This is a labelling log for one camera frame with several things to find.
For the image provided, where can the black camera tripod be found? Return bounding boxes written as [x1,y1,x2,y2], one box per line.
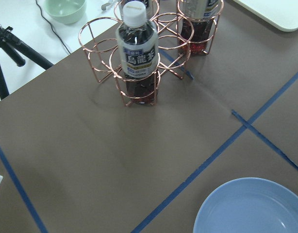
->
[0,25,53,100]

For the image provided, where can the pale green bowl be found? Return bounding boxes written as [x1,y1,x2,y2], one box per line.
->
[43,0,87,24]

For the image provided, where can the cream bear tray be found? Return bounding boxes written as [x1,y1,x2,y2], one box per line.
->
[235,0,298,32]

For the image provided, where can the tea bottle white cap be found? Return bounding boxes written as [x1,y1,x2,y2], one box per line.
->
[116,2,158,104]

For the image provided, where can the copper wire bottle rack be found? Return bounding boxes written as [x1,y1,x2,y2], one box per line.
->
[80,0,224,106]

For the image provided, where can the blue plate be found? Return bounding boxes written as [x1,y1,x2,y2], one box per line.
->
[193,178,298,233]

